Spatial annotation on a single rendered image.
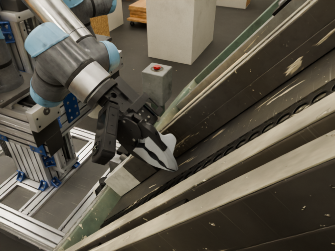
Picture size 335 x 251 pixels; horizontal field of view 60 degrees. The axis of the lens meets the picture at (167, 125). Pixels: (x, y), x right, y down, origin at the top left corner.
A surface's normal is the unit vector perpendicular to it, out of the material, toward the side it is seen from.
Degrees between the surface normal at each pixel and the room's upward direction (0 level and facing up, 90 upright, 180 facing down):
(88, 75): 47
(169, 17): 90
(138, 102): 38
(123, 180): 90
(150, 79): 90
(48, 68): 100
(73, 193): 0
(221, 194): 53
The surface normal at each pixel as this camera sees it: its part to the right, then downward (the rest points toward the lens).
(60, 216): 0.00, -0.79
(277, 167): -0.73, -0.68
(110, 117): 0.57, -0.47
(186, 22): -0.41, 0.55
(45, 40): 0.13, -0.04
